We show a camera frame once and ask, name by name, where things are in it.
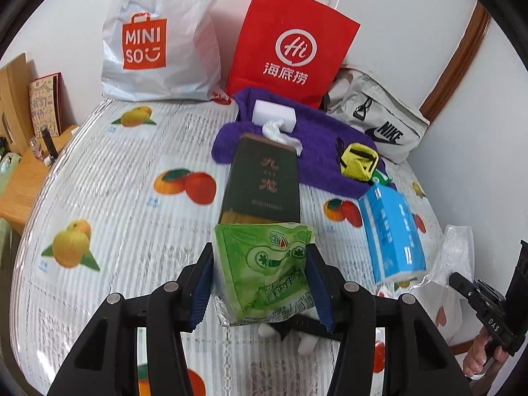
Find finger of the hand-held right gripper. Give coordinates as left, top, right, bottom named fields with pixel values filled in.
left=449, top=272, right=489, bottom=304
left=509, top=239, right=528, bottom=302

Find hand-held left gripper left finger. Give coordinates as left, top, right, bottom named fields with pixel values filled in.
left=47, top=249, right=215, bottom=396

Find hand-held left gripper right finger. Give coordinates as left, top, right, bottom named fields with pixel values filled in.
left=305, top=244, right=473, bottom=396

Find clear plastic bag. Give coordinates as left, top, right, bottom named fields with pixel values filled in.
left=383, top=225, right=475, bottom=347

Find green wet wipes packet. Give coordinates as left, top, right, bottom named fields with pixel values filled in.
left=212, top=222, right=318, bottom=328

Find blue tissue pack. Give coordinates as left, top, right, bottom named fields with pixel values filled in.
left=358, top=183, right=427, bottom=285

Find dark green tea tin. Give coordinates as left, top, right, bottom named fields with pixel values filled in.
left=218, top=133, right=302, bottom=225

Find yellow tape measure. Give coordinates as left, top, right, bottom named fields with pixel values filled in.
left=336, top=138, right=380, bottom=182

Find purple towel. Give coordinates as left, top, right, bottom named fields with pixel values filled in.
left=212, top=87, right=397, bottom=199

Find white tissue box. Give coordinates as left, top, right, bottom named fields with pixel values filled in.
left=252, top=100, right=298, bottom=133

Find person's right hand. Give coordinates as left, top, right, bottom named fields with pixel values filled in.
left=462, top=326, right=516, bottom=380

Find fruit print tablecloth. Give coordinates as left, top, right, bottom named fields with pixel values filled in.
left=10, top=95, right=479, bottom=396

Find grey waist bag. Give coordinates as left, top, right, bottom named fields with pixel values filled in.
left=326, top=66, right=430, bottom=165

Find wooden nightstand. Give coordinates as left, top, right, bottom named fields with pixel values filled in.
left=0, top=124, right=81, bottom=232

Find small dark stick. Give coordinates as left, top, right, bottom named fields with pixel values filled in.
left=40, top=128, right=58, bottom=166

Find red paper bag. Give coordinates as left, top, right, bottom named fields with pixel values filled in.
left=226, top=0, right=360, bottom=110

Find patterned notebook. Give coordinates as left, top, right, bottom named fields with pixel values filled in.
left=29, top=72, right=63, bottom=137

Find white plastic shopping bag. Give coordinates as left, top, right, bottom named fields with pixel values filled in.
left=101, top=0, right=227, bottom=102

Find wooden bed headboard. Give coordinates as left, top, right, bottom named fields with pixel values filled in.
left=0, top=53, right=38, bottom=153

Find brown wooden door frame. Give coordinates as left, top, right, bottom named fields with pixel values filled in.
left=420, top=2, right=491, bottom=122

